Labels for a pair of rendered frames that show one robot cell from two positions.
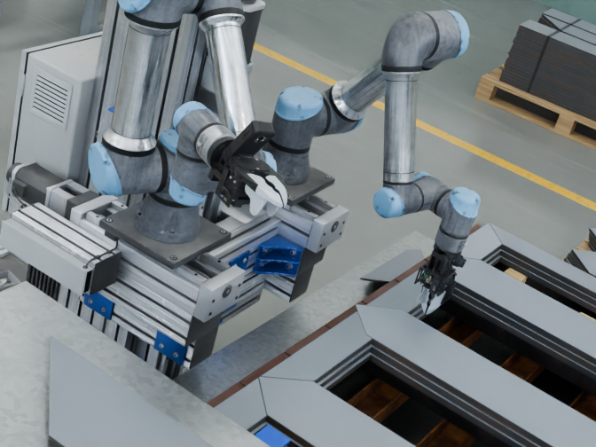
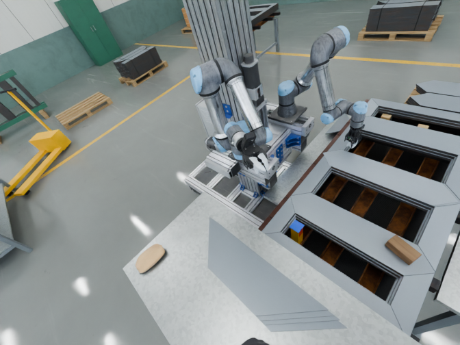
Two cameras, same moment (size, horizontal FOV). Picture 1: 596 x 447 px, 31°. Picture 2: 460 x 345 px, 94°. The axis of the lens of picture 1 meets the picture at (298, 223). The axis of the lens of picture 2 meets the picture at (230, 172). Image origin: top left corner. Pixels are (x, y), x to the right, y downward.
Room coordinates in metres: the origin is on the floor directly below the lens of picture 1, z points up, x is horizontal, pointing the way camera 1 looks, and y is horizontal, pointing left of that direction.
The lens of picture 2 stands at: (1.12, -0.12, 2.06)
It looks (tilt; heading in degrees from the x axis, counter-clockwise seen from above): 46 degrees down; 31
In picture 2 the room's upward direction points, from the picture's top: 20 degrees counter-clockwise
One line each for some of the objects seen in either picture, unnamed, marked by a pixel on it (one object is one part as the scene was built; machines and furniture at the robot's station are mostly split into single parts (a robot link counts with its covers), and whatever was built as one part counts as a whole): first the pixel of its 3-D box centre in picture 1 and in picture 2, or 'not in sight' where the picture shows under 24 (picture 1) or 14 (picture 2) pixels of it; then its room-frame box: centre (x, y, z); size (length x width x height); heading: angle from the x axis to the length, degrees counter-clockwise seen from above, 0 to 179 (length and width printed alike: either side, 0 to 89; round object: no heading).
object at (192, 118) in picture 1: (199, 129); (234, 133); (1.88, 0.23, 1.43); 0.11 x 0.08 x 0.09; 39
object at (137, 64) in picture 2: not in sight; (139, 64); (6.24, 4.50, 0.28); 1.20 x 0.80 x 0.57; 157
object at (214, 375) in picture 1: (336, 317); (318, 150); (2.58, -0.18, 0.67); 1.30 x 0.20 x 0.03; 153
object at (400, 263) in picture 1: (407, 272); (342, 124); (2.88, -0.36, 0.70); 0.39 x 0.12 x 0.04; 153
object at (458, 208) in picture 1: (459, 212); (359, 111); (2.39, -0.37, 1.17); 0.09 x 0.08 x 0.11; 49
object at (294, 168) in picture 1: (285, 154); (287, 106); (2.62, 0.08, 1.09); 0.15 x 0.15 x 0.10
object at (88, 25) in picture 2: not in sight; (92, 31); (7.99, 7.30, 0.98); 1.00 x 0.49 x 1.95; 155
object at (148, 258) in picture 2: not in sight; (150, 257); (1.33, 0.63, 1.07); 0.16 x 0.10 x 0.04; 144
